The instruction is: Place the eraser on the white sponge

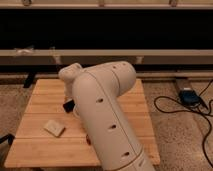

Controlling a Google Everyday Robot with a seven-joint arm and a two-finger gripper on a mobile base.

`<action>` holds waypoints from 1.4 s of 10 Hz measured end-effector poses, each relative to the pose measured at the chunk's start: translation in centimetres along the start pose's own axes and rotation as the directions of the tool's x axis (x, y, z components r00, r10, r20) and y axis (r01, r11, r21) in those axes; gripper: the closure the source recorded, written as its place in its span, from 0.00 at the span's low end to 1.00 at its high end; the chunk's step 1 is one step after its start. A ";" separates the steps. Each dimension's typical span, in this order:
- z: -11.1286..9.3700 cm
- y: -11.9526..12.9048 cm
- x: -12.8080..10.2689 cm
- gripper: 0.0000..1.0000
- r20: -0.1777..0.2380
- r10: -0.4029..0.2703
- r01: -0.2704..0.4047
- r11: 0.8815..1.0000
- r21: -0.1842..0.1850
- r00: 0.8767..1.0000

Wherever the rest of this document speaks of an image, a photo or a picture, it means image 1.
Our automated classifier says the black stand leg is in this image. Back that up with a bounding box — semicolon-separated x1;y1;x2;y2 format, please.
23;72;36;88

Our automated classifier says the black eraser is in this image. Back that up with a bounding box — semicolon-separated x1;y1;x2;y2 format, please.
63;100;75;113

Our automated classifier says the blue power adapter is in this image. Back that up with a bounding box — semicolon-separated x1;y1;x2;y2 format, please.
179;88;200;106

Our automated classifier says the black cable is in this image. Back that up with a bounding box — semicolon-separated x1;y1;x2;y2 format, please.
153;78;213;168

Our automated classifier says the white sponge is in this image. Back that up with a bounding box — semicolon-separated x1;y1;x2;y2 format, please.
44;120;65;137

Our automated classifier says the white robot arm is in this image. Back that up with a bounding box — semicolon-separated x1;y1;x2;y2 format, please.
59;61;155;171

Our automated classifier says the black table clamp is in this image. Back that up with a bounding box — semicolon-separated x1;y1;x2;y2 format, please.
0;134;15;145

